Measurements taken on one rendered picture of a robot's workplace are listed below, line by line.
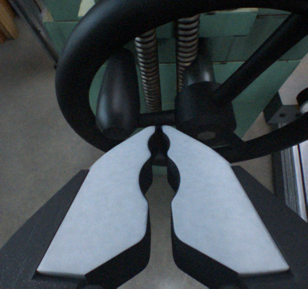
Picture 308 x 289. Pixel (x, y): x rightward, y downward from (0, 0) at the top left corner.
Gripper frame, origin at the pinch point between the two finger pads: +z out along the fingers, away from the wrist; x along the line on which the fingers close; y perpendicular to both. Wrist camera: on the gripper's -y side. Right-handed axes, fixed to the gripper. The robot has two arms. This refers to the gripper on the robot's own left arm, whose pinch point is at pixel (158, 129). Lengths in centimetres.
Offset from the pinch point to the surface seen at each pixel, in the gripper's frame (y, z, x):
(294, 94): 12.5, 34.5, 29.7
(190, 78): 1.2, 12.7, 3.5
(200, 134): 5.4, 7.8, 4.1
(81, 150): 57, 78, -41
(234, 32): -2.8, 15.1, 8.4
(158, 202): 71, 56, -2
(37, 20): 0, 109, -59
